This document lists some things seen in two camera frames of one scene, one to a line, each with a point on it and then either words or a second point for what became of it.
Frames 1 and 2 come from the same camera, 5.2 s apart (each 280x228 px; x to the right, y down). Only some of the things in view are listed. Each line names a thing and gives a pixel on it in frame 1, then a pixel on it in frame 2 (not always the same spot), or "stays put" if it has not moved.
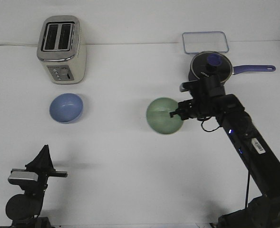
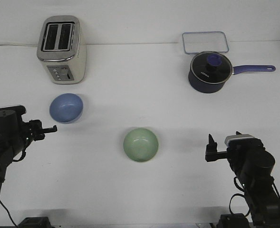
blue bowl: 66,108 stays put
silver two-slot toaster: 59,48 stays put
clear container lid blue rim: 205,42 stays put
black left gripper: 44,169 to 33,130
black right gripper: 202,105 to 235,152
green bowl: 158,115 to 140,145
